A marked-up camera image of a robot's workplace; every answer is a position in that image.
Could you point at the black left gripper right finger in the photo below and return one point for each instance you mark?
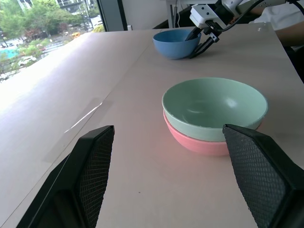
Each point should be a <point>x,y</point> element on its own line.
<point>263,175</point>

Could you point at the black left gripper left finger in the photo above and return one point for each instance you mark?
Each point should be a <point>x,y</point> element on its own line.
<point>71,180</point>

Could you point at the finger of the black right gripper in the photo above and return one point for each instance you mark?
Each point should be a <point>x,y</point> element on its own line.
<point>202,48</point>
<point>192,34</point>

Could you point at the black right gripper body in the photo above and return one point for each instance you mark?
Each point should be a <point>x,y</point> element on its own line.
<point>211,31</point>

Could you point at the blue bowl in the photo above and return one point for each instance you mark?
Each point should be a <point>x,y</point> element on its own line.
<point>171,47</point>

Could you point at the green bowl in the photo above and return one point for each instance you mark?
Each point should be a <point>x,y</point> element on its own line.
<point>213,107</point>

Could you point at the pink bowl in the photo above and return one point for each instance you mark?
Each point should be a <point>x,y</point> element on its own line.
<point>202,146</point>

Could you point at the person in white shirt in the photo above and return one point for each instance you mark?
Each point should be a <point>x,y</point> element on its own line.
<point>282,19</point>

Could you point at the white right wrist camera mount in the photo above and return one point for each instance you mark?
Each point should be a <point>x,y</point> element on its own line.
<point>202,14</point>

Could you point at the dark window frame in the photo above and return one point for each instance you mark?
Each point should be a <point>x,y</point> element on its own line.
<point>110,14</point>

